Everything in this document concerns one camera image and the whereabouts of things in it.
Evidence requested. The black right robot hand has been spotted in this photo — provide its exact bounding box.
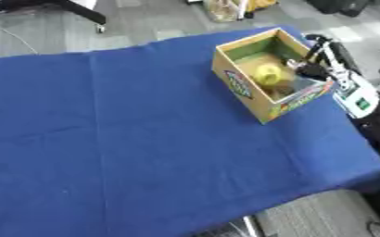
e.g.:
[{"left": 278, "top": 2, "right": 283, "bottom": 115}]
[{"left": 285, "top": 33, "right": 364, "bottom": 82}]

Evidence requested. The tan cardboard box green inside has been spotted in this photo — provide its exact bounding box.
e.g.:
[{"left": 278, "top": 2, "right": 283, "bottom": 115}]
[{"left": 210, "top": 27, "right": 336, "bottom": 126}]

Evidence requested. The yellow toy ball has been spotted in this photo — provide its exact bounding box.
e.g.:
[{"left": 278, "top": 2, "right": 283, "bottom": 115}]
[{"left": 251, "top": 63, "right": 285, "bottom": 88}]

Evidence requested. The black office chair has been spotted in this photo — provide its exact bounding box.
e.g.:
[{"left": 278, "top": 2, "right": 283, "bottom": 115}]
[{"left": 305, "top": 0, "right": 380, "bottom": 21}]

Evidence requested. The yellow bag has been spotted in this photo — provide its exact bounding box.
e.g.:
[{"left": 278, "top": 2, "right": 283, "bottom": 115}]
[{"left": 243, "top": 0, "right": 280, "bottom": 14}]

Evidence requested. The tan bag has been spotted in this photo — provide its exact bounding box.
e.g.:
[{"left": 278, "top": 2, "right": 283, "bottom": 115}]
[{"left": 201, "top": 0, "right": 242, "bottom": 23}]

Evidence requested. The silver table leg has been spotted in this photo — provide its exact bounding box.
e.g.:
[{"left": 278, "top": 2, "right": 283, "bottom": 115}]
[{"left": 240, "top": 215, "right": 267, "bottom": 237}]

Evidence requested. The black desk leg with caster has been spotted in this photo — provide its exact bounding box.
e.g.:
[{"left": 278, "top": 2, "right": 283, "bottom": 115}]
[{"left": 0, "top": 0, "right": 109, "bottom": 34}]

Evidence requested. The grey floor cable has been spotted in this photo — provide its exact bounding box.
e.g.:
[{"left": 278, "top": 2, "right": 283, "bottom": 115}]
[{"left": 0, "top": 28, "right": 41, "bottom": 56}]

